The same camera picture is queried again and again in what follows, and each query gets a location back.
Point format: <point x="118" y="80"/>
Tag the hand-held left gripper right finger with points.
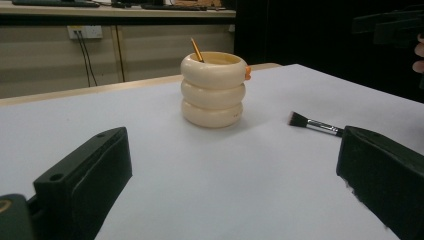
<point x="383" y="180"/>

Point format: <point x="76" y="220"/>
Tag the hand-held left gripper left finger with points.
<point x="83" y="186"/>

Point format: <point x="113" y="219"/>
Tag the black makeup brush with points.
<point x="316" y="125"/>

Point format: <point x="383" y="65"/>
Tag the cream ribbed holder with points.
<point x="213" y="96"/>

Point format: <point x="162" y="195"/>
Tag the white table sheet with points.
<point x="233" y="190"/>

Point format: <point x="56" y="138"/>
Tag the beige desk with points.
<point x="133" y="12"/>

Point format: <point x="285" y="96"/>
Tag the dark keyboard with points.
<point x="173" y="6"/>
<point x="53" y="2"/>

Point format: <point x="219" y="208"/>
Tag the white wall socket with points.
<point x="85" y="32"/>

